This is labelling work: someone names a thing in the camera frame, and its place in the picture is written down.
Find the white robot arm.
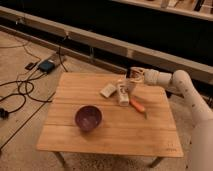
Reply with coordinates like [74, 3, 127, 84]
[126, 67, 213, 171]

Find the purple ceramic bowl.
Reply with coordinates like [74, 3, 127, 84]
[75, 105, 102, 132]

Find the translucent plastic cup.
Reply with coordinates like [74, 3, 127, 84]
[125, 78, 136, 94]

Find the white bottle lying down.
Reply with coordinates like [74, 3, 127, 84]
[117, 81, 129, 106]

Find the black plug on floor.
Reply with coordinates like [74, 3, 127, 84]
[0, 108, 9, 119]

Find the small black device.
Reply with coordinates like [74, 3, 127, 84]
[25, 62, 38, 70]

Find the wooden table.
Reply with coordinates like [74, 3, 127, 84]
[37, 73, 183, 158]

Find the blue power adapter box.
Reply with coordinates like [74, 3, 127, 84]
[38, 60, 55, 73]

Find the orange carrot toy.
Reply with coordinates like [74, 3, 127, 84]
[130, 98, 147, 116]

